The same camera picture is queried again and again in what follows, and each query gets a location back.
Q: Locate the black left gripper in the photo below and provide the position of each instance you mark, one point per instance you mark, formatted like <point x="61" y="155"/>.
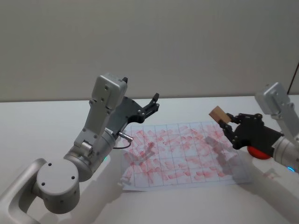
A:
<point x="126" y="112"/>

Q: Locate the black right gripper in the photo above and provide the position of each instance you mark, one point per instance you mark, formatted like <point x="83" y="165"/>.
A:
<point x="254" y="134"/>

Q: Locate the small wooden stamp block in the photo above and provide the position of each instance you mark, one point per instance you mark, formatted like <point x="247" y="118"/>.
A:
<point x="219" y="114"/>

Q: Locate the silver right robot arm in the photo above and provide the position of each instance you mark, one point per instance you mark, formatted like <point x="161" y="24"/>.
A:
<point x="286" y="144"/>

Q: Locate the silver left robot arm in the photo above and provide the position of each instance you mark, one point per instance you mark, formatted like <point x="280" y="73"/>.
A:
<point x="58" y="177"/>

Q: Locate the red ink pad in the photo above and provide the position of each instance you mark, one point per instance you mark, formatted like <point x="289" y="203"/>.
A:
<point x="257" y="154"/>

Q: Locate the gridded paper with red stamps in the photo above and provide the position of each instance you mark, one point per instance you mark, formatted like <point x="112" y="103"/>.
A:
<point x="177" y="154"/>

